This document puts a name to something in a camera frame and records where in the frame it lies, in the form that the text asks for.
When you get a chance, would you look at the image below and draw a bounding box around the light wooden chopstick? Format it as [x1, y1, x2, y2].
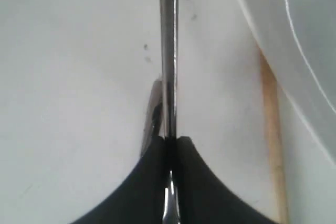
[260, 52, 289, 223]

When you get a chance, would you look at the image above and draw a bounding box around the white square plate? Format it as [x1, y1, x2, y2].
[238, 0, 335, 163]

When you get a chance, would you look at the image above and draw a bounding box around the stainless steel spoon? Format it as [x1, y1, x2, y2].
[160, 0, 181, 223]

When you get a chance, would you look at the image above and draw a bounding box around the stainless steel fork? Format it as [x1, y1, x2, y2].
[140, 78, 162, 157]

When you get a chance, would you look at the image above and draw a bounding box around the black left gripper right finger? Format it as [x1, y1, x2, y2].
[176, 136, 275, 223]

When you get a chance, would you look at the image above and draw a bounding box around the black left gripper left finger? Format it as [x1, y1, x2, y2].
[74, 136, 165, 223]

